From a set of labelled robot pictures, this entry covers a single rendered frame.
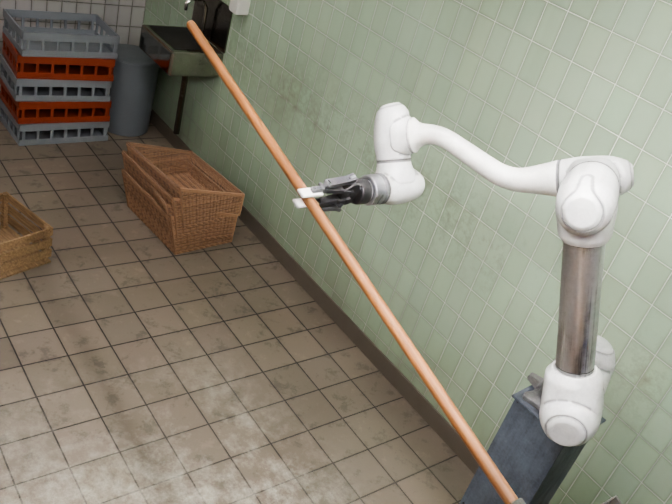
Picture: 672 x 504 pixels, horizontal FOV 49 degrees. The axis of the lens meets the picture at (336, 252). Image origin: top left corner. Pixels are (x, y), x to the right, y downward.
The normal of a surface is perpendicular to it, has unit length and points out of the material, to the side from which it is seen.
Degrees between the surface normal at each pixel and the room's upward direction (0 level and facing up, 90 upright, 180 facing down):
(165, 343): 0
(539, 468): 90
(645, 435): 90
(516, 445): 90
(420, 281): 90
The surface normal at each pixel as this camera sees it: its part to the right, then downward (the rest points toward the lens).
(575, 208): -0.40, 0.30
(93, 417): 0.25, -0.82
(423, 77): -0.78, 0.14
